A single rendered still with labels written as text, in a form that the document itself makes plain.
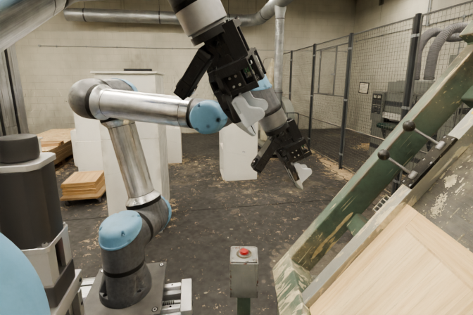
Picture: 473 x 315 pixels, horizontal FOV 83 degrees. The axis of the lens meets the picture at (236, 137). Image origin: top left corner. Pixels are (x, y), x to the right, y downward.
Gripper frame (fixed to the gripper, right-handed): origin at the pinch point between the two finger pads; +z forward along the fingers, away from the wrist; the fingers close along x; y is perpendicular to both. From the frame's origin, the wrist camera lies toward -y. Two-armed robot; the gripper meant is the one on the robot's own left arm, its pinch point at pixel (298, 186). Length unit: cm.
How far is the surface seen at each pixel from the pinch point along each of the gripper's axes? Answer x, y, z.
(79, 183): 298, -218, 6
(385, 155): 4.4, 30.8, 8.1
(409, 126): 3.6, 41.0, 2.7
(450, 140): -3.1, 47.2, 9.8
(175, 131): 470, -99, 30
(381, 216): 0.4, 20.2, 24.5
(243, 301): 27, -41, 51
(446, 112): 17, 66, 13
